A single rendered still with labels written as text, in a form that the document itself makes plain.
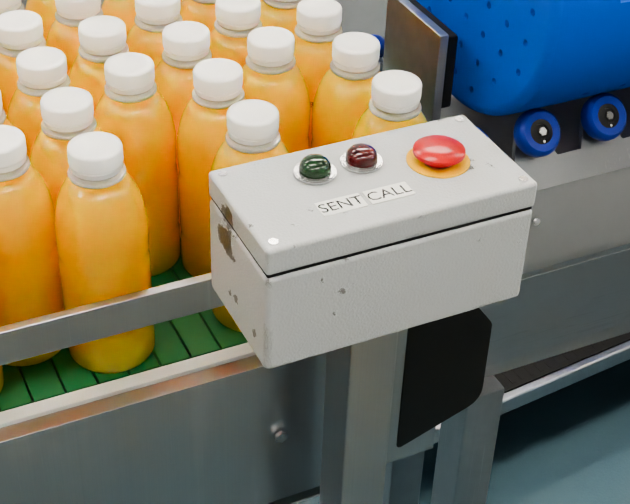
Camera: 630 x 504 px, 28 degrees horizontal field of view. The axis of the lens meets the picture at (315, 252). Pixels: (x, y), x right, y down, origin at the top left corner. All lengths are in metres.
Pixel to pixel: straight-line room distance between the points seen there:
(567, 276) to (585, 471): 0.97
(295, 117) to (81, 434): 0.31
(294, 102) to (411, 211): 0.25
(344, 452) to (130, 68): 0.34
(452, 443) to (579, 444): 0.83
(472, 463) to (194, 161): 0.60
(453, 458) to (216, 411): 0.50
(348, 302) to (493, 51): 0.40
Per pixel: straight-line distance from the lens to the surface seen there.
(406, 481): 1.66
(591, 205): 1.24
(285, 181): 0.84
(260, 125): 0.92
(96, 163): 0.88
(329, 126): 1.04
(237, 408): 1.01
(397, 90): 0.97
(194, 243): 1.05
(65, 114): 0.94
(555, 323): 1.38
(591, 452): 2.25
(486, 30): 1.17
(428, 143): 0.86
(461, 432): 1.41
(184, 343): 1.01
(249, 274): 0.81
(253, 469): 1.07
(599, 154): 1.23
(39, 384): 0.99
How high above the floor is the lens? 1.56
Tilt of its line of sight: 37 degrees down
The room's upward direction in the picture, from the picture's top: 2 degrees clockwise
